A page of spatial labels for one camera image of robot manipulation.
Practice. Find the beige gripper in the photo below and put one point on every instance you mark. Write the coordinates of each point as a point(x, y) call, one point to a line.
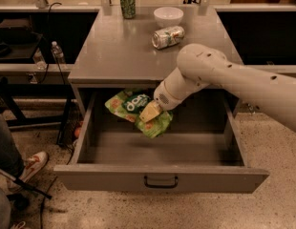
point(166, 96)

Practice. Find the green rice chip bag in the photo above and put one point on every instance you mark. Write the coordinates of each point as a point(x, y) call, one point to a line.
point(129, 103)

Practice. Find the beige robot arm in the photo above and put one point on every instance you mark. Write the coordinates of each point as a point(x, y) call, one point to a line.
point(199, 66)

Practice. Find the grey open drawer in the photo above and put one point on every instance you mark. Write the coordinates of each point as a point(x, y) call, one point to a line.
point(202, 147)

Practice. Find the grey cabinet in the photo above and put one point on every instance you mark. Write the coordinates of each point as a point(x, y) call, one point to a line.
point(118, 52)

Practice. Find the silver soda can lying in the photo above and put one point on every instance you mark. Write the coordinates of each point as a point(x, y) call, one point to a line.
point(168, 37)

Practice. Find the white bowl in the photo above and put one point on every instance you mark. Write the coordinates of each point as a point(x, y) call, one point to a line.
point(168, 16)

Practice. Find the clear water bottle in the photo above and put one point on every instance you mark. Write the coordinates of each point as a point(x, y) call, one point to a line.
point(58, 55)
point(39, 60)

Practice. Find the green soda can upright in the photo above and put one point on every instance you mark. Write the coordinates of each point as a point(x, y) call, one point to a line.
point(128, 8)

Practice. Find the black side table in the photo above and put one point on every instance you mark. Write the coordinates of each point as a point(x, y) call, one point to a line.
point(19, 76)

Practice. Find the white red sneaker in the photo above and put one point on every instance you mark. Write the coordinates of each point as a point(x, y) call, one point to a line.
point(32, 165)

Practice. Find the black drawer handle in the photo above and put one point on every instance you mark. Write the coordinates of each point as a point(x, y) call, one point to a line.
point(161, 182)

